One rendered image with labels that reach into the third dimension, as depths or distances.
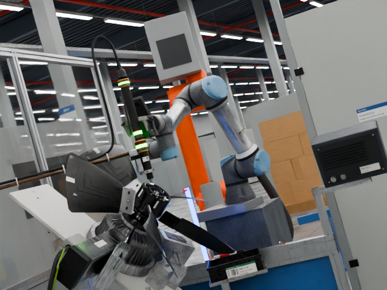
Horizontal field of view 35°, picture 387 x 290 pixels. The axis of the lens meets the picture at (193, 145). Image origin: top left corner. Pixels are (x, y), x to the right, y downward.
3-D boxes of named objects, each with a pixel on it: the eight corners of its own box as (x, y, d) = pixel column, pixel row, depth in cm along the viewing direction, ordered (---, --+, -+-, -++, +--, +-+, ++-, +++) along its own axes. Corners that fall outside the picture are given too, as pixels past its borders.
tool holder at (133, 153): (136, 176, 230) (129, 151, 230) (133, 176, 236) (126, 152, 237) (159, 170, 232) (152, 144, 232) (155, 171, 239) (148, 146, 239)
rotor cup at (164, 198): (119, 214, 219) (137, 185, 216) (125, 201, 233) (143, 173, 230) (154, 236, 220) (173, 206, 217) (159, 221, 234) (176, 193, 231)
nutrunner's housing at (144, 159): (146, 180, 232) (113, 63, 233) (144, 180, 236) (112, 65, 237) (156, 177, 233) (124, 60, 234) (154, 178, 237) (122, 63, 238)
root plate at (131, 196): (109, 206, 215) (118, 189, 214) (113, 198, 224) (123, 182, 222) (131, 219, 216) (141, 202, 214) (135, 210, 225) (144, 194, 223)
